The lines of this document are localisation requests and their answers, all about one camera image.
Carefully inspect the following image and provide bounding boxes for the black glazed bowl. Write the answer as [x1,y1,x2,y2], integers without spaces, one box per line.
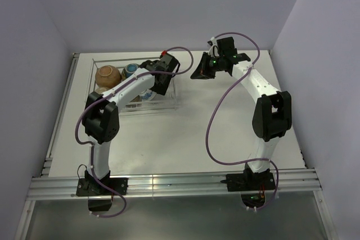
[94,87,109,94]

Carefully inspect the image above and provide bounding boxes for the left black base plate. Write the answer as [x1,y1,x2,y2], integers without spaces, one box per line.
[76,177,128,197]

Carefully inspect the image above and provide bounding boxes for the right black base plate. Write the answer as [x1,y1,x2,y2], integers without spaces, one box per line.
[220,173,276,192]

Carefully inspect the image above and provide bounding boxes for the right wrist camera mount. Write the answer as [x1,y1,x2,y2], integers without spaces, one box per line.
[208,37,237,57]

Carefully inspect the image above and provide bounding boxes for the blue white patterned bowl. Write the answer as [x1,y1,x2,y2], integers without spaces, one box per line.
[139,89,156,102]

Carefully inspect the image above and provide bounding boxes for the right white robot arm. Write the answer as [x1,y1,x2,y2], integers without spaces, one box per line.
[190,52,292,189]

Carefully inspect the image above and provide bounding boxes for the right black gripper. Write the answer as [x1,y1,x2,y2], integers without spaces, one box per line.
[191,52,225,80]

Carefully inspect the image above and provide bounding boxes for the tan bowl speckled outside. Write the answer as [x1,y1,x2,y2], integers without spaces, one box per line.
[95,65,122,88]

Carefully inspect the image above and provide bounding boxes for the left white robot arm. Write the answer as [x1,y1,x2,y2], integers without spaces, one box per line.
[82,53,180,194]

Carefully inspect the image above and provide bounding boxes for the aluminium rail frame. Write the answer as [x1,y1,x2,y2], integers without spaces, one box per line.
[19,51,338,239]

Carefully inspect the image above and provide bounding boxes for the tan bowl dark rim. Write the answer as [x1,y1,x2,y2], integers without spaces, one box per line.
[121,63,139,80]

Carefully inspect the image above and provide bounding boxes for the small tan bowl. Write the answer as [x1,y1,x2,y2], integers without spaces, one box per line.
[130,96,142,103]

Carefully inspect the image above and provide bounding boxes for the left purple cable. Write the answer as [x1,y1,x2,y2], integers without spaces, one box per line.
[74,46,195,219]

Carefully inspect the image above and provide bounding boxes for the white wire dish rack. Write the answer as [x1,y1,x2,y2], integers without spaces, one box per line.
[85,57,177,115]

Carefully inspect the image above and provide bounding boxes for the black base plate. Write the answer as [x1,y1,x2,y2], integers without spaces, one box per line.
[220,173,276,192]
[76,177,128,197]

